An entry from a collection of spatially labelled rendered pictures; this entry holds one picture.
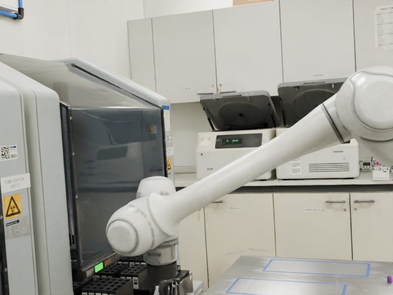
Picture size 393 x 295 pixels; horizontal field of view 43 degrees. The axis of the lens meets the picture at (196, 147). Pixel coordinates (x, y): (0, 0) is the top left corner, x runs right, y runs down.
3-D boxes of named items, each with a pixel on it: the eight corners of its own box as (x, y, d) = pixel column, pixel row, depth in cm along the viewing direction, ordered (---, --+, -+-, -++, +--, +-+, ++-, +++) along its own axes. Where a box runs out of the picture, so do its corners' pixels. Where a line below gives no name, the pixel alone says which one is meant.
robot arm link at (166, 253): (135, 243, 121) (137, 267, 121) (170, 243, 118) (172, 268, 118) (150, 234, 130) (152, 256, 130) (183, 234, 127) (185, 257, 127)
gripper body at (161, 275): (154, 256, 129) (157, 291, 130) (140, 266, 121) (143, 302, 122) (181, 256, 127) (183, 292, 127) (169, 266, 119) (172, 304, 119)
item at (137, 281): (148, 281, 167) (147, 263, 166) (154, 281, 166) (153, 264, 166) (133, 293, 156) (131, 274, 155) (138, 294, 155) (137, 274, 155)
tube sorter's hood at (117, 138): (-75, 273, 140) (-95, 47, 137) (53, 226, 198) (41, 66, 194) (83, 283, 124) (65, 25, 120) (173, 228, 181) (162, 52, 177)
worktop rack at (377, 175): (389, 179, 317) (388, 170, 316) (372, 179, 321) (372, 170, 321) (392, 174, 344) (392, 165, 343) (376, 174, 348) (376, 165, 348)
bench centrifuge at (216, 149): (195, 182, 365) (189, 94, 362) (221, 172, 423) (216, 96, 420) (269, 181, 345) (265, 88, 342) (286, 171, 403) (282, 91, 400)
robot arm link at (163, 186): (147, 233, 130) (127, 246, 118) (142, 174, 129) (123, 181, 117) (186, 233, 128) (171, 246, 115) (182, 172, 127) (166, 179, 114)
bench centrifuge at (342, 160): (275, 181, 345) (270, 81, 341) (288, 171, 404) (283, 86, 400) (359, 179, 327) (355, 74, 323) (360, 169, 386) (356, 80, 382)
